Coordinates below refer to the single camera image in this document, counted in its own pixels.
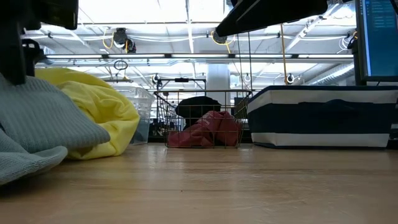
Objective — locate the maroon cloth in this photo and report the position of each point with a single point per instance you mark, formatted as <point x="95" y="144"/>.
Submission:
<point x="217" y="127"/>

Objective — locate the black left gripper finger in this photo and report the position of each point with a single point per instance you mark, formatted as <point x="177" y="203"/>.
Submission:
<point x="12" y="56"/>
<point x="32" y="56"/>

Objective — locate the clear plastic bin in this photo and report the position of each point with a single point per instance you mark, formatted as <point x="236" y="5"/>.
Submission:
<point x="144" y="102"/>

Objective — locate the black ceiling device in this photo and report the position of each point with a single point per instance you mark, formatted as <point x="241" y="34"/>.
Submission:
<point x="120" y="36"/>

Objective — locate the white building column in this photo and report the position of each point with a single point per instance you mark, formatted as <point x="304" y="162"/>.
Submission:
<point x="217" y="81"/>

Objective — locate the silver ventilation duct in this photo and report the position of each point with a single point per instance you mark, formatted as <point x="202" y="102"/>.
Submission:
<point x="335" y="74"/>

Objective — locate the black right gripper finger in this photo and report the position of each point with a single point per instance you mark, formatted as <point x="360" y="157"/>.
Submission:
<point x="280" y="14"/>

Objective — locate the black cloth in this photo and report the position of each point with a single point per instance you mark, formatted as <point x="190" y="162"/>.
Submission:
<point x="196" y="107"/>

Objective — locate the yellow cloth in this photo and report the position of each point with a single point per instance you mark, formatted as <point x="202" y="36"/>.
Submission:
<point x="105" y="112"/>

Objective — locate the black computer monitor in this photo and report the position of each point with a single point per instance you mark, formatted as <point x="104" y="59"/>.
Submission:
<point x="381" y="37"/>

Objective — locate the black metal stand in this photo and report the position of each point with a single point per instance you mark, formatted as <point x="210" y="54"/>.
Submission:
<point x="182" y="80"/>

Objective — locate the grey-green waffle cloth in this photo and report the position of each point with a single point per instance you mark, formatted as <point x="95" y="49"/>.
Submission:
<point x="46" y="118"/>

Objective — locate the navy fabric storage bin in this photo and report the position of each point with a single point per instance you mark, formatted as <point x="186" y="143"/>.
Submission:
<point x="320" y="118"/>

